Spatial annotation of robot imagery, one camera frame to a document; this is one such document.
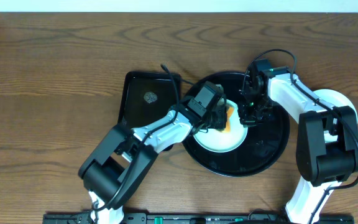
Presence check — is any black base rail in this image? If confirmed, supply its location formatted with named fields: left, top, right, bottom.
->
left=42, top=212, right=354, bottom=224

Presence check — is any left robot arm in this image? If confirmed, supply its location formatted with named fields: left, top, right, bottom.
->
left=78, top=99, right=229, bottom=223

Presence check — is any black rectangular water tray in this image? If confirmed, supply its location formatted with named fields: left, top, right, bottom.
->
left=117, top=71, right=181, bottom=128

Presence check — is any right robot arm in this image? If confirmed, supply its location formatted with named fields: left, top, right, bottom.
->
left=239, top=63, right=358, bottom=223

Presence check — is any light blue plate top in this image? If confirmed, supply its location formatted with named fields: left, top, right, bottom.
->
left=194, top=100, right=248, bottom=153

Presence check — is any orange green sponge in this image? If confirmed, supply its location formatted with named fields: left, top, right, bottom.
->
left=221, top=106, right=234, bottom=133

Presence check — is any black round tray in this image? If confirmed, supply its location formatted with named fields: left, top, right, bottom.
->
left=181, top=71, right=290, bottom=177

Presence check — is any light blue plate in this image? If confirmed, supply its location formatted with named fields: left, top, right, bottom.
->
left=194, top=100, right=248, bottom=153
left=314, top=89, right=358, bottom=123

